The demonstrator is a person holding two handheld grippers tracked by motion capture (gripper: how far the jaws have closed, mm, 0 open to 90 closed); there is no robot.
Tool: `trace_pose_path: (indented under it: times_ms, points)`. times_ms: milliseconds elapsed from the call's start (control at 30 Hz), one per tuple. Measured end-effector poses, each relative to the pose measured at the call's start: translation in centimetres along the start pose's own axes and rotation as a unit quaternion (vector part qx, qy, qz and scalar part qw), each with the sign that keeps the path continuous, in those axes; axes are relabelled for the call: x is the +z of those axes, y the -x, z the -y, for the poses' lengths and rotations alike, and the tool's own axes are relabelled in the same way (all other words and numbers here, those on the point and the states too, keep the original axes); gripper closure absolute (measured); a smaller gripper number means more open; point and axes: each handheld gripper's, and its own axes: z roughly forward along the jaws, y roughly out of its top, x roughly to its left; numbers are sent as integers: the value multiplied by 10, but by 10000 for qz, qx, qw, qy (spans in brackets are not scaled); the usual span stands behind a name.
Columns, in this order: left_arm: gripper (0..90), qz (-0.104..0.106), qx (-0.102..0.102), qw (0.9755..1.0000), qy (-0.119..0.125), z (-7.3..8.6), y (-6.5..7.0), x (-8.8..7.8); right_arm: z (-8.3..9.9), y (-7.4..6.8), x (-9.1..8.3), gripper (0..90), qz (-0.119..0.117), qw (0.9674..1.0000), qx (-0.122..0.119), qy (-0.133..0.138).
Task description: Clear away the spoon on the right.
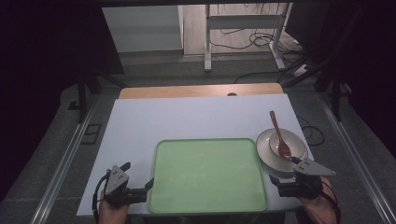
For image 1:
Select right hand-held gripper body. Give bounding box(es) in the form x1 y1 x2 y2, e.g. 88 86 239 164
277 158 337 199

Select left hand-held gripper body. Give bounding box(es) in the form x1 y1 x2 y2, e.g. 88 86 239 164
104 164 148 208

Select brown wooden spoon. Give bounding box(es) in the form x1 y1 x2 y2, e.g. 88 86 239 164
269 110 293 161

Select white bowl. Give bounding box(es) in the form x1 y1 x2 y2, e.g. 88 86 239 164
268 130 306 161

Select white plate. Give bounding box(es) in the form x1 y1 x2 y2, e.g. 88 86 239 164
255 128 309 174

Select green plastic tray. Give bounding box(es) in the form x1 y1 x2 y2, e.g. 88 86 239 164
147 137 270 215

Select person's right hand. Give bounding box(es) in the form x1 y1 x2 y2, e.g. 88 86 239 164
298 176 339 224

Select person's left hand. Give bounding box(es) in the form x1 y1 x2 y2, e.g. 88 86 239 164
98 189 131 224

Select black floor plate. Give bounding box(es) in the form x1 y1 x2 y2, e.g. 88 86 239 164
79 122 103 146

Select black metal stand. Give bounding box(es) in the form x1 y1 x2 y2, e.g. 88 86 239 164
282 54 344 123
76 70 126 124

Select white table sheet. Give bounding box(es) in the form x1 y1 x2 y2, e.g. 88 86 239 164
76 93 316 217

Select white power strip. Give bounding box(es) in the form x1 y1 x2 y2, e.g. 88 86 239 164
292 63 313 77

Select wooden table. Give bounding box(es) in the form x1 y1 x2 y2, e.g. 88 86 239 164
119 82 285 100

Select white panel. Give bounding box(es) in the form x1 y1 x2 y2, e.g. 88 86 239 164
101 5 185 53

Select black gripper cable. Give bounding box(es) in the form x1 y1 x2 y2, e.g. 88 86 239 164
321 181 342 223
92 173 110 222

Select looped black floor cable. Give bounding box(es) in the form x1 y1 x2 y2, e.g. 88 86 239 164
296 115 326 147

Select metal floor rail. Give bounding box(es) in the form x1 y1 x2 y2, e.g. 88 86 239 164
317 92 396 224
29 95 98 224

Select tangled black floor cables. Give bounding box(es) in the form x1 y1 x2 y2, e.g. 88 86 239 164
208 27 302 52

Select white desk frame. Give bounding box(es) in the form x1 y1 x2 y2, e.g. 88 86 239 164
203 3 294 73

